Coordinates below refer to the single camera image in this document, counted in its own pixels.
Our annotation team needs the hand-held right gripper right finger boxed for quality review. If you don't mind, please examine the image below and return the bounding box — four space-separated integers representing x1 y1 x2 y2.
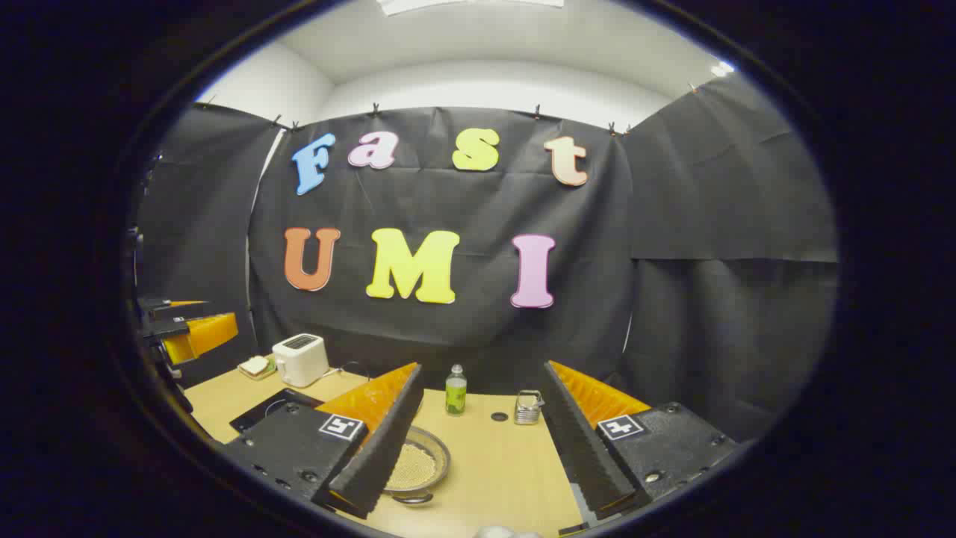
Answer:
541 360 742 536

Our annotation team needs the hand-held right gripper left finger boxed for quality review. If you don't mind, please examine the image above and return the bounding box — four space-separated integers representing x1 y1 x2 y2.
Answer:
223 362 425 520

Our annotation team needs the steel pot with black handles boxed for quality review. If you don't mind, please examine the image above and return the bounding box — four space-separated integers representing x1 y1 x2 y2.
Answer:
383 424 453 506

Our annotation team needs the black induction cooktop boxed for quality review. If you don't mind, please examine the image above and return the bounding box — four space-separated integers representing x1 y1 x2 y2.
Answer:
229 387 326 434

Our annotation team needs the pile of pale soybeans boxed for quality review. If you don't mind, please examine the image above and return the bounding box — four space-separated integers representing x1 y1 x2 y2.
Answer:
388 441 438 490

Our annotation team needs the small green plate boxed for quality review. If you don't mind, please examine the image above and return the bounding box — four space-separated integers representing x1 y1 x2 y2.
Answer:
238 354 279 381

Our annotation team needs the green label plastic bottle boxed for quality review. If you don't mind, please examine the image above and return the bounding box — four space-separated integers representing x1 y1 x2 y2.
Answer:
446 365 468 416

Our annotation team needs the white toaster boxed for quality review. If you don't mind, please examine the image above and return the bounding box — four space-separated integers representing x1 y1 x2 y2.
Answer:
272 333 330 388

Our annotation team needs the metal wire basket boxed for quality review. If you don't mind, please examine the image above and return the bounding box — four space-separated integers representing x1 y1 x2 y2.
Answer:
514 389 545 426

